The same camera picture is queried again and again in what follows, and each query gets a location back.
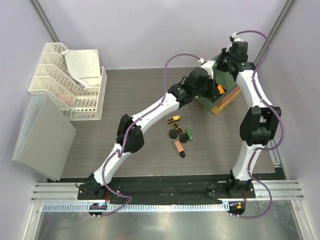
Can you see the black round jar left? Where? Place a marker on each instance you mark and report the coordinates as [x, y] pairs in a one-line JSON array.
[[173, 134]]

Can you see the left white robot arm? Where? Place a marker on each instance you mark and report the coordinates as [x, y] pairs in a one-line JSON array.
[[130, 134]]

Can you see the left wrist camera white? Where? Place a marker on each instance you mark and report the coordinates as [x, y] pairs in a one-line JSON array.
[[209, 66]]

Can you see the orange cosmetic tube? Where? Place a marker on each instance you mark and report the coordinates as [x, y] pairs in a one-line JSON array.
[[220, 89]]

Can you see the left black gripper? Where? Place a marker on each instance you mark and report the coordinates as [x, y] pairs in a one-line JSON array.
[[213, 90]]

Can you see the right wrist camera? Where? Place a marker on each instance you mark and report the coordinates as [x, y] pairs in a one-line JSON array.
[[238, 48]]

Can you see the gold black lipstick upper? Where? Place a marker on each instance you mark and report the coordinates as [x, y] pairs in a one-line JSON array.
[[173, 119]]

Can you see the white mesh file organizer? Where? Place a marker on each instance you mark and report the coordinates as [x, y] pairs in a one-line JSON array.
[[50, 78]]

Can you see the gold black lipstick lower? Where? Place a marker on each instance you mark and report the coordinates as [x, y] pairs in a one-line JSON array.
[[177, 128]]

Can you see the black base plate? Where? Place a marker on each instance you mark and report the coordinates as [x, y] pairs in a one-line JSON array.
[[178, 189]]

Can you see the yellow bottom drawer box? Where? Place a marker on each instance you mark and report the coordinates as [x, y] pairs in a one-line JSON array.
[[214, 109]]

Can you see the white slotted cable duct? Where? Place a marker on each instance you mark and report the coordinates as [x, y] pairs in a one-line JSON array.
[[93, 207]]

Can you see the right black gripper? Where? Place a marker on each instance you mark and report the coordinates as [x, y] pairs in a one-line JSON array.
[[223, 54]]

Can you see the black round jar right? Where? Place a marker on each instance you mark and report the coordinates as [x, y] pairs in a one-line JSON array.
[[184, 138]]

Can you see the white paper booklet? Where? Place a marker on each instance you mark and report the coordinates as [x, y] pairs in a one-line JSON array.
[[83, 67]]

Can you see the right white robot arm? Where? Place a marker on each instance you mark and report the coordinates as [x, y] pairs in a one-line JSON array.
[[260, 123]]

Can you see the peach foundation bottle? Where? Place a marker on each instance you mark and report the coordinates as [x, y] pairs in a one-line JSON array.
[[179, 148]]

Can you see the green top drawer box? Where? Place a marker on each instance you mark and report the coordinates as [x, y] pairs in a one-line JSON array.
[[226, 81]]

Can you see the red drawer box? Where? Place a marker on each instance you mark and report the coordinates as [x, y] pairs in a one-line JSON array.
[[229, 98]]

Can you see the gold black lipstick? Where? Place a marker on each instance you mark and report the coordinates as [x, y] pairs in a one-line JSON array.
[[173, 119], [177, 128]]

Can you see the grey metal bookend box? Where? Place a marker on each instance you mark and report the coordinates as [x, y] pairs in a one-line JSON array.
[[44, 138]]

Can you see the black round jar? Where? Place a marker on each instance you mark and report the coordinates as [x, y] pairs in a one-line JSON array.
[[173, 134], [184, 138]]

